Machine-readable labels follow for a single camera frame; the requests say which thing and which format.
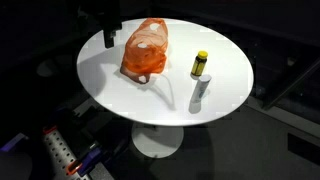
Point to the grey rounded object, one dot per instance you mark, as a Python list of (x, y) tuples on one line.
[(13, 166)]

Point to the white round table pedestal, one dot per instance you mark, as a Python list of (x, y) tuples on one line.
[(156, 140)]

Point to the white roll-on stick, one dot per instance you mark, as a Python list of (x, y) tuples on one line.
[(201, 88)]

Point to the purple clamp with orange tip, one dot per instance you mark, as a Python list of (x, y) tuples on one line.
[(85, 161)]

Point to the dark diagonal beam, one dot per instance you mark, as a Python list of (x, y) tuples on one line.
[(290, 83)]

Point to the small orange clamp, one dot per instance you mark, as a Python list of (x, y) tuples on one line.
[(49, 129)]

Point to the yellow-capped amber bottle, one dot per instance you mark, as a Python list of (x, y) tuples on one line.
[(199, 64)]

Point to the orange plastic bag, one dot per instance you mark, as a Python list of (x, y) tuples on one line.
[(145, 53)]

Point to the perforated metal board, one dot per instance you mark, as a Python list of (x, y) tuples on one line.
[(60, 150)]

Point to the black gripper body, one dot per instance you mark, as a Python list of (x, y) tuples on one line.
[(111, 23)]

